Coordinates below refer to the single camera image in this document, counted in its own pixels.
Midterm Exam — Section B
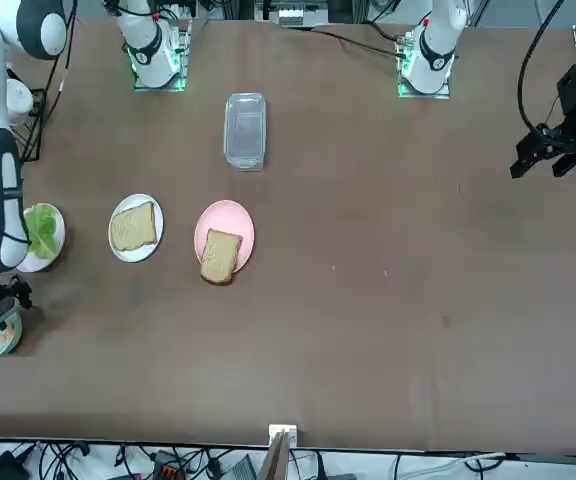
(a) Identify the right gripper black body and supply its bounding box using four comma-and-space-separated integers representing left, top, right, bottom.
0, 280, 33, 311

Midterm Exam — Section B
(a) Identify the green lettuce leaf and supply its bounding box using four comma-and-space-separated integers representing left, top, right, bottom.
22, 203, 59, 260

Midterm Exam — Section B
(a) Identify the brown bread slice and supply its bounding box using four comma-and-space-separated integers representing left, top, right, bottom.
200, 228, 244, 287
110, 201, 159, 253

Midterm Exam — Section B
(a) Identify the pale speckled plate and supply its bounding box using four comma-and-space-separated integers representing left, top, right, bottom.
15, 202, 67, 274

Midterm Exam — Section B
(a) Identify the white plate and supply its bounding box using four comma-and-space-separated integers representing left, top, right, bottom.
107, 193, 165, 263

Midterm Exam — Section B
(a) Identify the pink plate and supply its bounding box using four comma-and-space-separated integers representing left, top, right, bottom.
194, 199, 256, 274

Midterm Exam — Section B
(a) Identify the white cup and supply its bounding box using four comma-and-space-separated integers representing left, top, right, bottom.
6, 78, 34, 129

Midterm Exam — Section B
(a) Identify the clear plastic container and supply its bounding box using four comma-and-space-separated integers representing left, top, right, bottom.
223, 91, 268, 173

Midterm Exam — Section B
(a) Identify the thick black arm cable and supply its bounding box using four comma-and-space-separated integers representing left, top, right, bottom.
517, 0, 567, 134

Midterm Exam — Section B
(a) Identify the black wire cup rack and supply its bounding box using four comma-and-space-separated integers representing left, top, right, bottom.
5, 62, 49, 164

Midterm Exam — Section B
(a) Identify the black base cable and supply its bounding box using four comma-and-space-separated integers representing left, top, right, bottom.
312, 27, 404, 59

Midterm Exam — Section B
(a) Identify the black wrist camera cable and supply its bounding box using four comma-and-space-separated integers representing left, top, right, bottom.
40, 0, 80, 151

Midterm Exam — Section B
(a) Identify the aluminium post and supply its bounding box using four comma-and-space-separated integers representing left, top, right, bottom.
260, 423, 300, 480

